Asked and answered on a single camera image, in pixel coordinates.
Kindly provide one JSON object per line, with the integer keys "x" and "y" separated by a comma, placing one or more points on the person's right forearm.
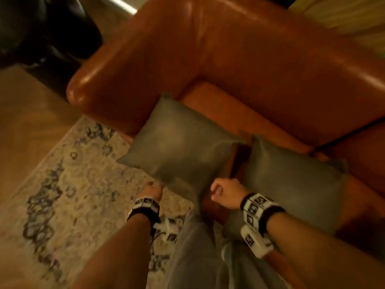
{"x": 325, "y": 255}

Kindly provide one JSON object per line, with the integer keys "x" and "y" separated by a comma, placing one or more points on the person's grey trousers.
{"x": 195, "y": 258}

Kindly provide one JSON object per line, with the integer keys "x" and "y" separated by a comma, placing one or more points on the black leather chair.
{"x": 39, "y": 30}

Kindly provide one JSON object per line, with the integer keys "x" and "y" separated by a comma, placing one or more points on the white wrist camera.
{"x": 255, "y": 242}
{"x": 167, "y": 230}

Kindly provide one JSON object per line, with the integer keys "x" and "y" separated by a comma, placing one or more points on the yellow-green fabric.
{"x": 346, "y": 18}

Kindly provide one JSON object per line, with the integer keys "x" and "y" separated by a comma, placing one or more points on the brown leather sofa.
{"x": 255, "y": 72}

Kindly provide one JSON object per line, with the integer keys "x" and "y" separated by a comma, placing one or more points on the person's left forearm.
{"x": 120, "y": 255}

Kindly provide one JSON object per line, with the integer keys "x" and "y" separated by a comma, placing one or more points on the person's right hand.
{"x": 228, "y": 194}

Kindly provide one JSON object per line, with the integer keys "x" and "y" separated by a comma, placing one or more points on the person's left hand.
{"x": 152, "y": 191}

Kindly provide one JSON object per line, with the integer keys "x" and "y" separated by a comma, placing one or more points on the black marker wristband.
{"x": 144, "y": 209}
{"x": 258, "y": 209}

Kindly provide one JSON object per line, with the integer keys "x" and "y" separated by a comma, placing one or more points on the beige patterned rug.
{"x": 75, "y": 207}

